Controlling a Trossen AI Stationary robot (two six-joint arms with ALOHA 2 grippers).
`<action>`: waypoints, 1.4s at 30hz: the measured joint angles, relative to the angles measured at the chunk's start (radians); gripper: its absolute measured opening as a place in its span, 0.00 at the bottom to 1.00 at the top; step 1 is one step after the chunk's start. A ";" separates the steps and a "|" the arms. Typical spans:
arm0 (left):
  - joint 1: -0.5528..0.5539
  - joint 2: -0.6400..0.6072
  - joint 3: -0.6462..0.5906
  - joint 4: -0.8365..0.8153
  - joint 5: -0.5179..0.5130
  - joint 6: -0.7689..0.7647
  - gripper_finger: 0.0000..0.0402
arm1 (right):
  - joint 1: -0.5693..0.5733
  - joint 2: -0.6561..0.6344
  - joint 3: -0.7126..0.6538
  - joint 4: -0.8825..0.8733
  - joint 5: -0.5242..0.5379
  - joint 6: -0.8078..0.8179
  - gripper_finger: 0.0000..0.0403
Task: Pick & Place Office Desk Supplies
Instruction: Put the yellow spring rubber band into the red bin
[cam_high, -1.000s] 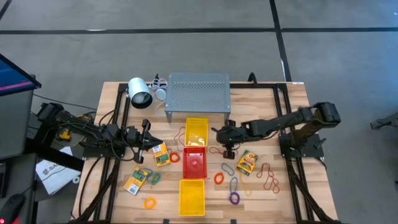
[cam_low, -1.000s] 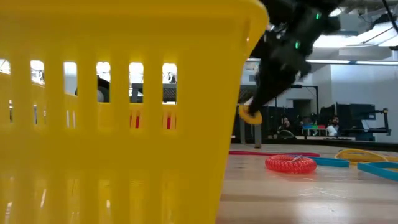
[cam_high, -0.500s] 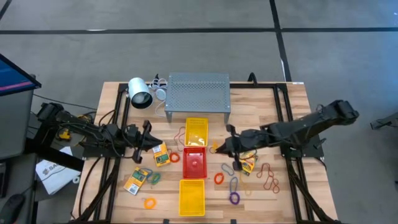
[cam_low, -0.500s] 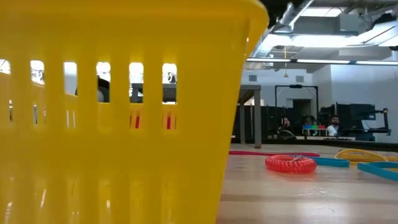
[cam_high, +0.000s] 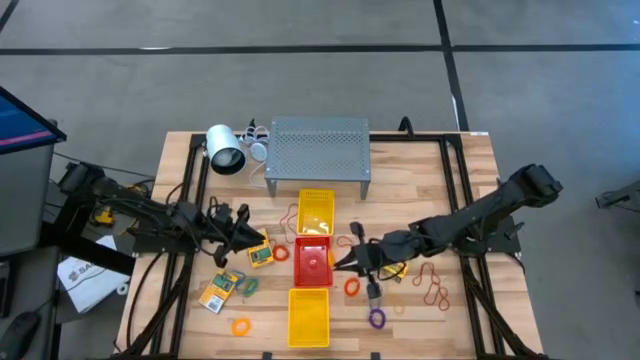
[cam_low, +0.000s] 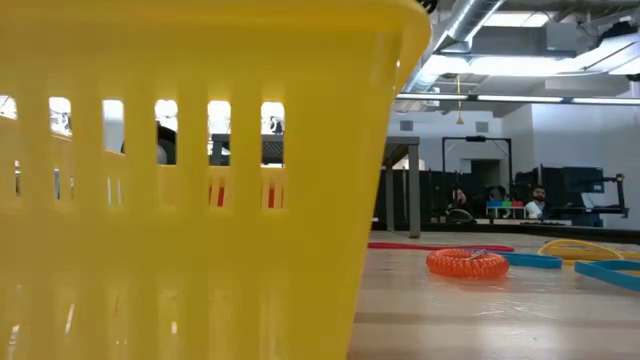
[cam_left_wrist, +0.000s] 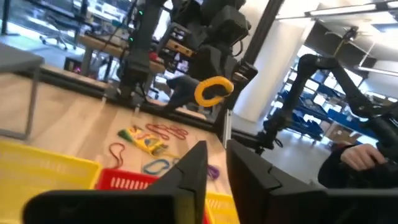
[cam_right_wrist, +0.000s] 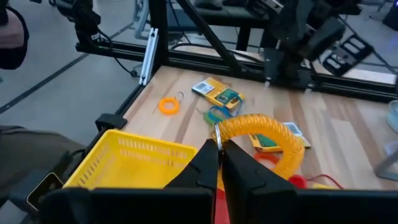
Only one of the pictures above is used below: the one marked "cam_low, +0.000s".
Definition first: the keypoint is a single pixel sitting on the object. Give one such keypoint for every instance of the red rubber band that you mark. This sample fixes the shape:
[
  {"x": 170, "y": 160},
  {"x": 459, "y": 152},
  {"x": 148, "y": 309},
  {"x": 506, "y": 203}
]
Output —
[{"x": 400, "y": 246}]

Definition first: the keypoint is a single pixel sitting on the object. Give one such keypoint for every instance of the yellow rubber band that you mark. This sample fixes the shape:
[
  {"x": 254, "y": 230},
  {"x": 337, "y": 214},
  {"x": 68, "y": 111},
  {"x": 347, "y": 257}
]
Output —
[{"x": 587, "y": 251}]

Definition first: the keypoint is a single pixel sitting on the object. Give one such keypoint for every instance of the yellow plastic basket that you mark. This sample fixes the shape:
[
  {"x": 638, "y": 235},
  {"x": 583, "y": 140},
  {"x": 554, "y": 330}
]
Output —
[{"x": 300, "y": 250}]

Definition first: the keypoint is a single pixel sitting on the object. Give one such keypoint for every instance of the long ceiling light strip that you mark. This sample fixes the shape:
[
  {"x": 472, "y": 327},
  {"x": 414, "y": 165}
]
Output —
[
  {"x": 520, "y": 98},
  {"x": 430, "y": 96},
  {"x": 605, "y": 100}
]

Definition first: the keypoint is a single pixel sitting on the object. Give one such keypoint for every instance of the person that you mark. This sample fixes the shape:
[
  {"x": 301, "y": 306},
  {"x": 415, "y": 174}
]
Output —
[
  {"x": 459, "y": 199},
  {"x": 537, "y": 205}
]

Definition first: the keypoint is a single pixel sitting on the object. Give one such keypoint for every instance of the yellow hanging pendant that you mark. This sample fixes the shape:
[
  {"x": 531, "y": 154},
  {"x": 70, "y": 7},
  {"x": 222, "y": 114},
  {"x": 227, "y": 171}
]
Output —
[{"x": 459, "y": 120}]

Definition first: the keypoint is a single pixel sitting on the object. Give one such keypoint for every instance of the red orange coil wristband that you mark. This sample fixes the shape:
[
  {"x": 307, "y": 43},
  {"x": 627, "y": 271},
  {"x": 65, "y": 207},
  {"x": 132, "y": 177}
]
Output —
[{"x": 450, "y": 265}]

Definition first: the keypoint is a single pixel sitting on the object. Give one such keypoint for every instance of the rack with coloured bins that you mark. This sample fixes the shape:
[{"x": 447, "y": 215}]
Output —
[{"x": 505, "y": 204}]

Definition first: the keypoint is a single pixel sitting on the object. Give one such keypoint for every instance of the blue rubber band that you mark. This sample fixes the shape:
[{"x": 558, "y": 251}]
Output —
[
  {"x": 535, "y": 261},
  {"x": 600, "y": 272}
]

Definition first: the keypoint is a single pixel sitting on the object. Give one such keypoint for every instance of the black background machine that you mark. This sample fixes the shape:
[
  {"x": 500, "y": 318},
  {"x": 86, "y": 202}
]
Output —
[{"x": 575, "y": 185}]

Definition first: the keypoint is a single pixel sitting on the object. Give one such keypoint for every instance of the black background station frame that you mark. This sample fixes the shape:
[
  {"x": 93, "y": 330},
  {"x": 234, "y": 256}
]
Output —
[{"x": 475, "y": 138}]

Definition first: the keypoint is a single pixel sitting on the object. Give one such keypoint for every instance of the silver ceiling duct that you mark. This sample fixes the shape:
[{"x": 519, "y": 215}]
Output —
[{"x": 465, "y": 20}]

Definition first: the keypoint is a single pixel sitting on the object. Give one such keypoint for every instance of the black aluminium table frame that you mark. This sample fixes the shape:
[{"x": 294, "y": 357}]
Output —
[{"x": 550, "y": 231}]

